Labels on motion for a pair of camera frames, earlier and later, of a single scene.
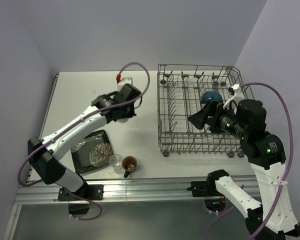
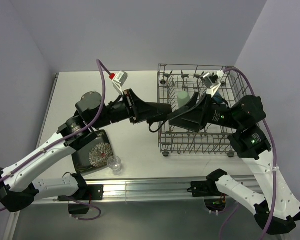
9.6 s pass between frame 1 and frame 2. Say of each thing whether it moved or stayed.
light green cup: moved
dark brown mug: moved
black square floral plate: stayed
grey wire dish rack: stayed
